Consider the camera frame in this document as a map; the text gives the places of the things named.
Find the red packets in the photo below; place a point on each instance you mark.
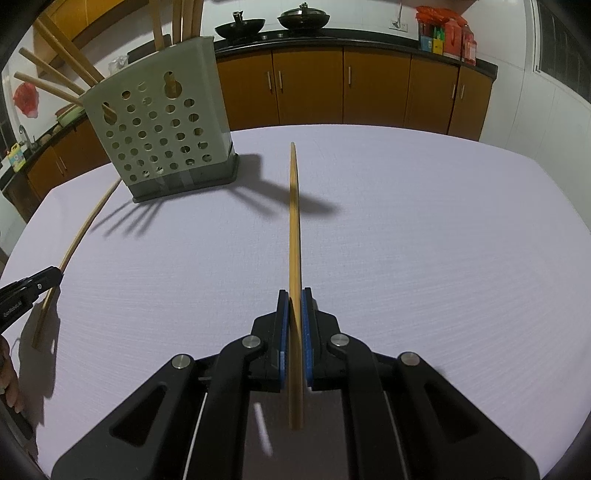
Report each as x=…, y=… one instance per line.
x=448, y=34

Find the red plastic bag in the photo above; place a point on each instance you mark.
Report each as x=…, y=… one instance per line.
x=25, y=99

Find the yellow detergent bottle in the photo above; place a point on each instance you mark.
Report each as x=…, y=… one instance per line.
x=16, y=159

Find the grey perforated utensil holder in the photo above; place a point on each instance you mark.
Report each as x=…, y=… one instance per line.
x=212, y=101

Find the black wok with lid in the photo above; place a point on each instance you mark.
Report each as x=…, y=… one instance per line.
x=304, y=18

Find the dark window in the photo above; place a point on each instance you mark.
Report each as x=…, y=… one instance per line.
x=565, y=41

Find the clear plastic bag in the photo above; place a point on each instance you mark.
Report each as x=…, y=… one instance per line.
x=117, y=64

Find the metal faucet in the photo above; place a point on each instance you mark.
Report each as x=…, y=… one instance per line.
x=25, y=136

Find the gas stove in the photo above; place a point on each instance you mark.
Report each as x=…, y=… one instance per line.
x=270, y=36

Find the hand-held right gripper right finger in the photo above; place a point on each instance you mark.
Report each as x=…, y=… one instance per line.
x=307, y=341

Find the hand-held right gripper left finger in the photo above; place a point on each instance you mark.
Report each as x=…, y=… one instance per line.
x=283, y=341

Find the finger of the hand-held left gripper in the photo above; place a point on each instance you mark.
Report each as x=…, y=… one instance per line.
x=32, y=288

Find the green stacked bowls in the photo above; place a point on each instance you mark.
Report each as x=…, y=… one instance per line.
x=69, y=115

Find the person's left hand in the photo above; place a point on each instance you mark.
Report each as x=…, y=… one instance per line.
x=9, y=374

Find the wooden base cabinets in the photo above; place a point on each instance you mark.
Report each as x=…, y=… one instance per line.
x=323, y=87

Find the white wall outlet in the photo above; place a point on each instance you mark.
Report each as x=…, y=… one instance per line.
x=399, y=26

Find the wooden wall cabinet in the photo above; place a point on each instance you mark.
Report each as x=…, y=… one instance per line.
x=92, y=18

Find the black kitchen countertop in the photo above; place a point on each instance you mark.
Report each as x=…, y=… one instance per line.
x=369, y=40

